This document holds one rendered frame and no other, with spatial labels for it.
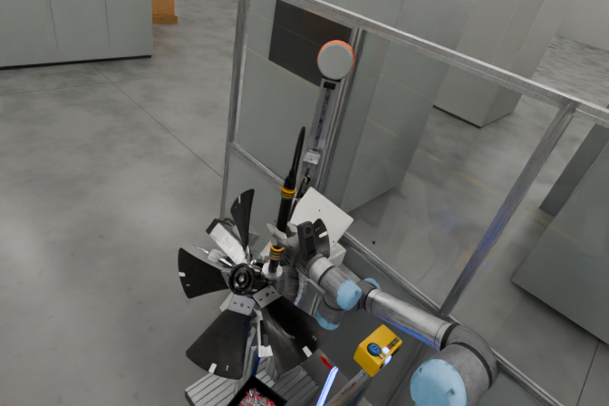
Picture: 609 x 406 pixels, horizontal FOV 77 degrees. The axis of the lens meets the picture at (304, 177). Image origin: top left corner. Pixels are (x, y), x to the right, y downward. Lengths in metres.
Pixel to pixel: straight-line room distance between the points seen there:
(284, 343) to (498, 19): 6.14
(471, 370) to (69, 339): 2.41
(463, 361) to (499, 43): 6.20
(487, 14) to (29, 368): 6.74
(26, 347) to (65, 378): 0.33
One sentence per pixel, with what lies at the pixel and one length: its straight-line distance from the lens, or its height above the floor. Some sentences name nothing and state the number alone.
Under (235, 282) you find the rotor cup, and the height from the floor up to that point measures 1.20.
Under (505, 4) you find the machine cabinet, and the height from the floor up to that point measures 1.87.
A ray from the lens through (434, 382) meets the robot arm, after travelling 0.94.
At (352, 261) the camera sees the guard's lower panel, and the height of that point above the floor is 0.88.
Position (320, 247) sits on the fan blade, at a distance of 1.38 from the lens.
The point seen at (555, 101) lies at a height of 2.02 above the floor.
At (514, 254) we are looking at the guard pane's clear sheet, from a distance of 1.67.
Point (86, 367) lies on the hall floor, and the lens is 2.78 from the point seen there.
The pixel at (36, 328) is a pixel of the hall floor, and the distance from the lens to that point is 3.01.
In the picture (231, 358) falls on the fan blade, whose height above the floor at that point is 0.97.
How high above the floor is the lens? 2.35
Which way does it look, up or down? 33 degrees down
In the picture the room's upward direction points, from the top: 13 degrees clockwise
